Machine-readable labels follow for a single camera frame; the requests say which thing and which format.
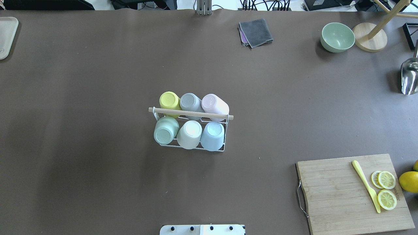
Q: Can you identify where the white cup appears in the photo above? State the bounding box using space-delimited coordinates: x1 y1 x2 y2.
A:
176 120 202 149

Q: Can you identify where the white wire cup rack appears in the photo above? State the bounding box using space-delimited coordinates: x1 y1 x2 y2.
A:
148 107 234 152

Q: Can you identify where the pink cup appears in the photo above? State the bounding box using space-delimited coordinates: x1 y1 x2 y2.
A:
201 94 230 115

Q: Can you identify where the grey cup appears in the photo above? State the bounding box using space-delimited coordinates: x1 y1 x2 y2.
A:
180 93 205 113

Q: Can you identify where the green cup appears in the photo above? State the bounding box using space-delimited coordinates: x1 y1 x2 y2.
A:
154 117 180 145

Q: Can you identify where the aluminium frame post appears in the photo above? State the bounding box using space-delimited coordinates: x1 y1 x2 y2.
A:
196 0 213 15

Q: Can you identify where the yellow lemon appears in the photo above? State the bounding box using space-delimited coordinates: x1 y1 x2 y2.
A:
412 160 418 172
398 171 418 193

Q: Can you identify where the bamboo cutting board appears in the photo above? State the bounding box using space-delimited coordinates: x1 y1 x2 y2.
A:
297 154 415 235

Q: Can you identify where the yellow plastic knife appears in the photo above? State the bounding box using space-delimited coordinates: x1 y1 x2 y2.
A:
352 160 381 213

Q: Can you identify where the metal scoop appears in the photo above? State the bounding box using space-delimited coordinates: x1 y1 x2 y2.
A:
401 45 418 95

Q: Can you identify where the lemon slice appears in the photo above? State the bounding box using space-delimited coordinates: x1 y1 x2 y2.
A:
377 171 396 190
371 171 384 189
377 189 397 210

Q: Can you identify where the yellow cup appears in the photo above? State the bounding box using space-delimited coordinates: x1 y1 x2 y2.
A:
159 92 182 110

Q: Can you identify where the grey folded cloth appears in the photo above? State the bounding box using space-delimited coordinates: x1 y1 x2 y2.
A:
238 18 273 49

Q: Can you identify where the beige tray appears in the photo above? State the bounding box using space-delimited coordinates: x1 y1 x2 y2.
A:
0 17 19 60

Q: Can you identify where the green bowl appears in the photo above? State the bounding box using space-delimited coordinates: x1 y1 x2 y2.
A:
320 22 355 53

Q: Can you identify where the light blue cup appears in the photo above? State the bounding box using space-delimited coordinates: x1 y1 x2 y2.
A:
200 122 225 151

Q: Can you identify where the wooden stand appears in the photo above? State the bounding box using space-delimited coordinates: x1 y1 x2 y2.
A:
352 0 417 53

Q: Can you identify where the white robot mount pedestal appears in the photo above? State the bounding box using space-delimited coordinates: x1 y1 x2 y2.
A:
159 224 246 235

